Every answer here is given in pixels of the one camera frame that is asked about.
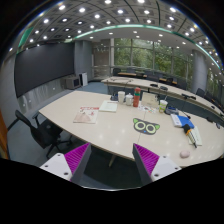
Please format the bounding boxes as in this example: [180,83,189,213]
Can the white keypad device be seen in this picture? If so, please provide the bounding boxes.
[170,114,182,127]

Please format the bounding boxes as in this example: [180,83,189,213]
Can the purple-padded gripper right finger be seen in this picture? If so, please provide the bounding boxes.
[132,144,180,185]

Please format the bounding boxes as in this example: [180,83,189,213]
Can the green-band paper cup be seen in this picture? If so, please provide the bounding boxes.
[159,100,168,113]

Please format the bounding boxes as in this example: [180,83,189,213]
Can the pink computer mouse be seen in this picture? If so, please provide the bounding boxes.
[180,150,190,159]

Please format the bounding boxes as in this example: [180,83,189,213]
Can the white calendar stand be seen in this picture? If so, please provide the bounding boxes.
[141,92,159,108]

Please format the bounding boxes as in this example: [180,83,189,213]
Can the red tall bottle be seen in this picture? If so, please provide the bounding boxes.
[133,87,141,107]

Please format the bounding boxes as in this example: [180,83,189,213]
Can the black office chair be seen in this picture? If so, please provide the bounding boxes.
[7,110,72,159]

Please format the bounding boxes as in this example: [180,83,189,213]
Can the red-cover magazine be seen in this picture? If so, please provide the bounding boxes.
[73,106,99,124]

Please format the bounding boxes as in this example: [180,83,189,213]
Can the white lidded cup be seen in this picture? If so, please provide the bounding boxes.
[125,93,133,106]

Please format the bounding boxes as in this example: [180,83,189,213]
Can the pale green booklet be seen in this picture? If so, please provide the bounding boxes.
[99,100,117,112]

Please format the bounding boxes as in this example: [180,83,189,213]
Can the black owl-face mouse pad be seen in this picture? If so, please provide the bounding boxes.
[133,118,160,135]

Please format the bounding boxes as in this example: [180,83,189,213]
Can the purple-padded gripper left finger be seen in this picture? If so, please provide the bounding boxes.
[41,143,91,183]

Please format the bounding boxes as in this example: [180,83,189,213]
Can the large black wall screen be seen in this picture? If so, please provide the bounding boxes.
[14,43,74,97]

